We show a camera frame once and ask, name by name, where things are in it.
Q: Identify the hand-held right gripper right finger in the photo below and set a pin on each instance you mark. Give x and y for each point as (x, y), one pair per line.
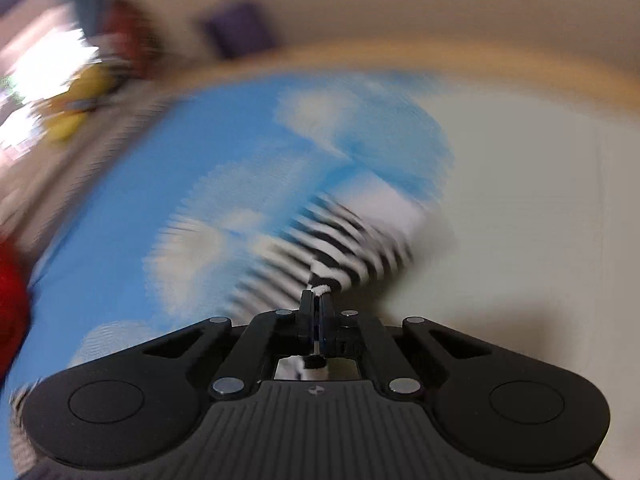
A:
(326, 325)

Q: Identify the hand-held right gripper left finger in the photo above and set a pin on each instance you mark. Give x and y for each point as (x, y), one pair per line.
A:
(306, 322)

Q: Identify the black white striped garment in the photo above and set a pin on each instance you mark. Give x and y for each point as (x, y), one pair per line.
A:
(340, 245)

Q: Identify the blue cloud print bed sheet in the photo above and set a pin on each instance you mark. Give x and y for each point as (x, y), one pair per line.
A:
(260, 160)

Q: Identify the red cloth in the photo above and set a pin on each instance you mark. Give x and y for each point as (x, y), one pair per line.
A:
(11, 305)

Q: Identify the purple object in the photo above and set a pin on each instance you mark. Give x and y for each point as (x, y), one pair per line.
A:
(240, 30)

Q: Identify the grey white cloth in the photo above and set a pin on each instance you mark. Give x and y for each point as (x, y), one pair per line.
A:
(21, 425)

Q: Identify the yellow object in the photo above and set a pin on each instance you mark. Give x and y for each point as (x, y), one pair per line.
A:
(82, 95)

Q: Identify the dark red object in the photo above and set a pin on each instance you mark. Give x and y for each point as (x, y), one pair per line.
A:
(132, 35)

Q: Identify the wooden bed frame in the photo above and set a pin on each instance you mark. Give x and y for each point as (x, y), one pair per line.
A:
(450, 60)

